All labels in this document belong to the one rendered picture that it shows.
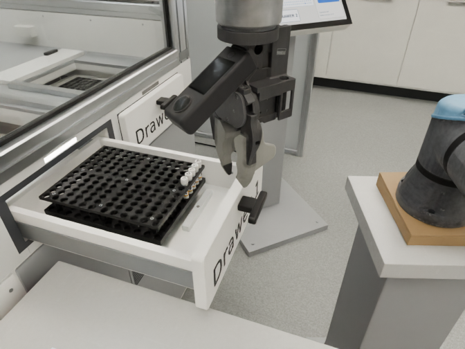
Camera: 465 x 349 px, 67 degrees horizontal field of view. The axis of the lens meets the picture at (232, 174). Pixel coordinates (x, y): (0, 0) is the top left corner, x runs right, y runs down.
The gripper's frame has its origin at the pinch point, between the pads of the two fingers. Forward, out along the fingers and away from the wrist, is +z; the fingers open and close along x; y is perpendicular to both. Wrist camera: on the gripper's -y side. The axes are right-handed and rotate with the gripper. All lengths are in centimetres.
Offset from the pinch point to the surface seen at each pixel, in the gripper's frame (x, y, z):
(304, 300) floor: 21, 52, 97
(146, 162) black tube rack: 20.7, -5.2, 7.1
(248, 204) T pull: -1.2, 2.2, 5.9
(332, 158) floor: 88, 145, 97
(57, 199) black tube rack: 18.7, -21.7, 7.1
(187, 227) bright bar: 6.0, -5.1, 12.3
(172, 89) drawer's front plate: 49, 15, 7
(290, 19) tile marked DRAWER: 65, 72, -2
